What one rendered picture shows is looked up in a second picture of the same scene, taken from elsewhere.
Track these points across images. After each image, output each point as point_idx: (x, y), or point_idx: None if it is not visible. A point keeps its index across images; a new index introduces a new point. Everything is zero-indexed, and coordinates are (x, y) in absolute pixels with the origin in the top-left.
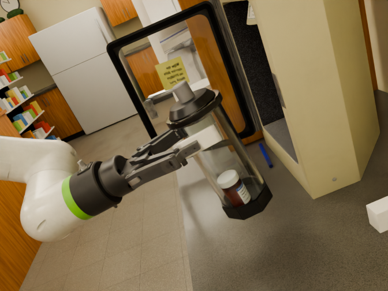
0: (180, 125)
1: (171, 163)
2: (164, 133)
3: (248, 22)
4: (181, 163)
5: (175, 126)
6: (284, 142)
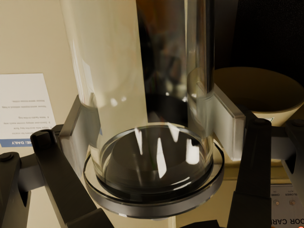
0: (88, 190)
1: (43, 175)
2: (296, 191)
3: (266, 115)
4: (33, 149)
5: (97, 199)
6: None
